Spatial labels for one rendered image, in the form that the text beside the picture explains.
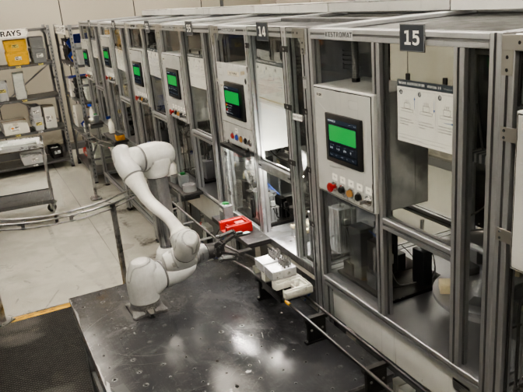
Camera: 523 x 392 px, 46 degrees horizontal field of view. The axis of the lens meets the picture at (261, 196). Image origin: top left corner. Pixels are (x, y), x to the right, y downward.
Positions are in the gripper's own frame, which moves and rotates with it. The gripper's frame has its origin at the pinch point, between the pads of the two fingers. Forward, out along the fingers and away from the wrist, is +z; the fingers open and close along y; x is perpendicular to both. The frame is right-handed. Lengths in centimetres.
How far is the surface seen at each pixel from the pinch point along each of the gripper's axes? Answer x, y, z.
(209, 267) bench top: 60, -37, 1
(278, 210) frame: 46, -7, 41
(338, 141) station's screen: -52, 55, 23
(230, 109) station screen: 58, 54, 23
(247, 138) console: 45, 40, 25
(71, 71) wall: 768, 20, 45
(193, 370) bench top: -34, -37, -43
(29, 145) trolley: 412, -16, -61
